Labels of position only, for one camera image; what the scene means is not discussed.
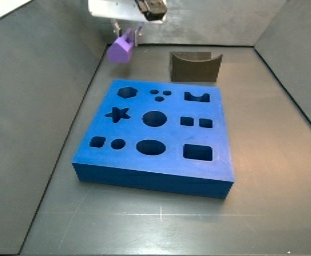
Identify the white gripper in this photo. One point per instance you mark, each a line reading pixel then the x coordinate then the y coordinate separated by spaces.
pixel 122 10

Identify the purple three prong object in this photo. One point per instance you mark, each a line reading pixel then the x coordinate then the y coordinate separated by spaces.
pixel 119 52

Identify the blue foam shape board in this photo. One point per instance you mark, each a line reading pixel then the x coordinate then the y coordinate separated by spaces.
pixel 158 137

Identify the black curved fixture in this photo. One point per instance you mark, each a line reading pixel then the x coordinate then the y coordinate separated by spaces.
pixel 194 66

